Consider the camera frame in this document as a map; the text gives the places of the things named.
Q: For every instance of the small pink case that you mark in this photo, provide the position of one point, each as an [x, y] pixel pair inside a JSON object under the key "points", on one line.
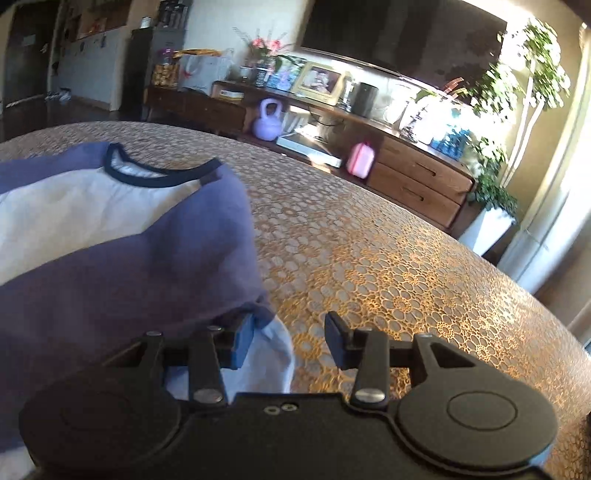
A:
{"points": [[361, 160]]}

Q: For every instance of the flower vase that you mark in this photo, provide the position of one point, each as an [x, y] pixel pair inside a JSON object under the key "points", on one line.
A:
{"points": [[262, 76]]}

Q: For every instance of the white ceramic jar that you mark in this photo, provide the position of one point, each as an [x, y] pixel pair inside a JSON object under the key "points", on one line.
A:
{"points": [[397, 106]]}

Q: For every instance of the cookie jar pink lid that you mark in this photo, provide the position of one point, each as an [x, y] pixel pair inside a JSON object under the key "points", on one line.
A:
{"points": [[165, 74]]}

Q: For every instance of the wooden wall shelf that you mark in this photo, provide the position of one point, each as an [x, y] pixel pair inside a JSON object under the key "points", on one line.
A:
{"points": [[101, 14]]}

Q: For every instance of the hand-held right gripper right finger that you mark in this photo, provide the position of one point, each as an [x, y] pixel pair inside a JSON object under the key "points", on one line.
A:
{"points": [[337, 342]]}

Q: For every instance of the white purple raglan shirt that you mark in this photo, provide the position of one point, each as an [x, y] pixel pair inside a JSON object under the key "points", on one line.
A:
{"points": [[115, 258]]}

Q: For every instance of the black television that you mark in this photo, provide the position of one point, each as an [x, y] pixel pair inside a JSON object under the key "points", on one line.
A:
{"points": [[401, 32]]}

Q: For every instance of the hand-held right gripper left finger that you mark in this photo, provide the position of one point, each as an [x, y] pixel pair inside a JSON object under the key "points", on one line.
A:
{"points": [[242, 344]]}

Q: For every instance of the dark entrance door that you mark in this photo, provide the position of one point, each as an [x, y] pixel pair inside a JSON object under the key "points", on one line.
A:
{"points": [[25, 60]]}

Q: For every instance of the grey sideboard cabinets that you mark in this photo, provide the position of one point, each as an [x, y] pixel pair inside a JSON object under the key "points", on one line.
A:
{"points": [[92, 69]]}

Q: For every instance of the potted tree white planter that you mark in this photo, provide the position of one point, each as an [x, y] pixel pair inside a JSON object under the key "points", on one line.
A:
{"points": [[489, 226]]}

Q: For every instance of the colourful picture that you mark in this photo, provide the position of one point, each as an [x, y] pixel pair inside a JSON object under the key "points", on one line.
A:
{"points": [[284, 76]]}

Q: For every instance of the blue box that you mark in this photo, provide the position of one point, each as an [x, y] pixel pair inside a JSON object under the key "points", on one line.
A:
{"points": [[455, 141]]}

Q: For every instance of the white pitcher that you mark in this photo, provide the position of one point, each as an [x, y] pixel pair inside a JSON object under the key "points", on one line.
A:
{"points": [[147, 22]]}

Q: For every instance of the cream photo frame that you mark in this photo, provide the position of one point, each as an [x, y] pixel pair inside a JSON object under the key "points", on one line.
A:
{"points": [[318, 83]]}

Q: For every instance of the yellow lace tablecloth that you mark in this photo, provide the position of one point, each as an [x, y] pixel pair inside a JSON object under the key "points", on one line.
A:
{"points": [[369, 277]]}

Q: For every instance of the dark tall cabinet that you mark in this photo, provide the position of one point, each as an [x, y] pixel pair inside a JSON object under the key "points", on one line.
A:
{"points": [[138, 69]]}

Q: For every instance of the metal ornament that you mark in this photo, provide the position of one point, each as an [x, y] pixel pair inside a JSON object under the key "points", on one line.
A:
{"points": [[413, 122]]}

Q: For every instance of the white flat box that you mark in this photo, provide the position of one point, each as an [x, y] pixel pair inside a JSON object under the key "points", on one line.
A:
{"points": [[309, 147]]}

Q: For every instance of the small white box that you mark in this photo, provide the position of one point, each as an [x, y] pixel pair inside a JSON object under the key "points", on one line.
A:
{"points": [[231, 95]]}

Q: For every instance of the yellow bag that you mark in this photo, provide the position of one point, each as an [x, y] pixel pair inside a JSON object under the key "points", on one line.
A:
{"points": [[198, 52]]}

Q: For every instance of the white shopping bag red print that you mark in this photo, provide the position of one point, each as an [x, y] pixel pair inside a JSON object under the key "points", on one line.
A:
{"points": [[203, 74]]}

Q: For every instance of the pink flower pot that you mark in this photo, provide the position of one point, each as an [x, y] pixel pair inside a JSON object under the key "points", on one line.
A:
{"points": [[268, 45]]}

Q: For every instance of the wooden TV stand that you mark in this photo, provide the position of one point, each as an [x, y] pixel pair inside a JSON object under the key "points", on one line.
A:
{"points": [[415, 184]]}

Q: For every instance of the purple kettlebell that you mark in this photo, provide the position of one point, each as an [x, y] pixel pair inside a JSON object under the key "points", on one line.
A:
{"points": [[268, 127]]}

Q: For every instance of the white sneaker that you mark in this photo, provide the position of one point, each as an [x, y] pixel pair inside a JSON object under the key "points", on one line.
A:
{"points": [[62, 95]]}

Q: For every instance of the black speaker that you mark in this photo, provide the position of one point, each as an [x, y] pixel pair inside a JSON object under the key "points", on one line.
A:
{"points": [[365, 99]]}

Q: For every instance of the black coffee machine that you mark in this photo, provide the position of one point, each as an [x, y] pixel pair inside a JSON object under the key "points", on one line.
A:
{"points": [[178, 11]]}

